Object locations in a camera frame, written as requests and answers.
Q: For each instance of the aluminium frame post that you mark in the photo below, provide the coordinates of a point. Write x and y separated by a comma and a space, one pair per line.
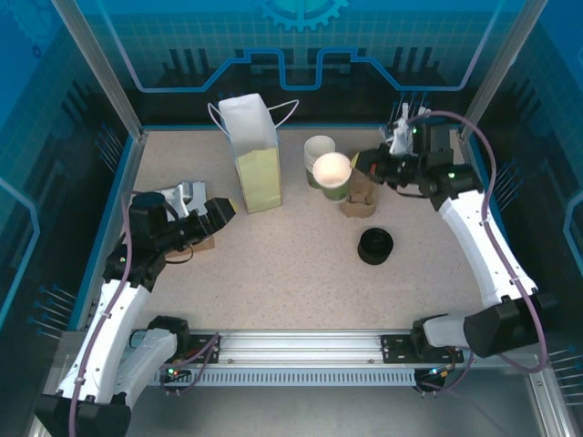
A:
499, 68
102, 68

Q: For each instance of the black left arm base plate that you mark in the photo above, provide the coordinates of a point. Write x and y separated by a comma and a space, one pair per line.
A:
200, 342

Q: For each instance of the stack of black lids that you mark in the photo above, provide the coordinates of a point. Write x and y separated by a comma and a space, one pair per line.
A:
375, 246

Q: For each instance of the green paper coffee cup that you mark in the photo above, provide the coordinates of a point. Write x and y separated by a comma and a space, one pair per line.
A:
332, 170

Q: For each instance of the grey metal base plate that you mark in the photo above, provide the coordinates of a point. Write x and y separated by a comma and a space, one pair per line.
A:
296, 414

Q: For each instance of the aluminium mounting rail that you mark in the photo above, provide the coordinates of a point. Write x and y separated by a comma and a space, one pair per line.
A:
296, 346

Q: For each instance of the brown cardboard sheet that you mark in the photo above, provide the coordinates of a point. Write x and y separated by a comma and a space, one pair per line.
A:
205, 243

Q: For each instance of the stack of paper cups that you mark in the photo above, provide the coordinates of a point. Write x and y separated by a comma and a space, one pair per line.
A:
319, 148

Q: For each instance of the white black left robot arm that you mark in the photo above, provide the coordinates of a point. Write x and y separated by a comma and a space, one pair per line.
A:
114, 318

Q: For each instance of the white green paper bag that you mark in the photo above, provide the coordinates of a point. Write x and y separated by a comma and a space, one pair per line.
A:
262, 182

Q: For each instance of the small LED controller board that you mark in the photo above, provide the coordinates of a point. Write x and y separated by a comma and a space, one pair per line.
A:
437, 372
175, 373

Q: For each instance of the stack of cardboard cup carriers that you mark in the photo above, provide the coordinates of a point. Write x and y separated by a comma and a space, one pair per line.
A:
360, 200

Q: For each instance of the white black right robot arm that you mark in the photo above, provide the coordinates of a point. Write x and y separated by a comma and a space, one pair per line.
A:
473, 246

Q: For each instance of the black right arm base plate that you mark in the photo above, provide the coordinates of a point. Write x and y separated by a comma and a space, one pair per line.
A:
394, 350

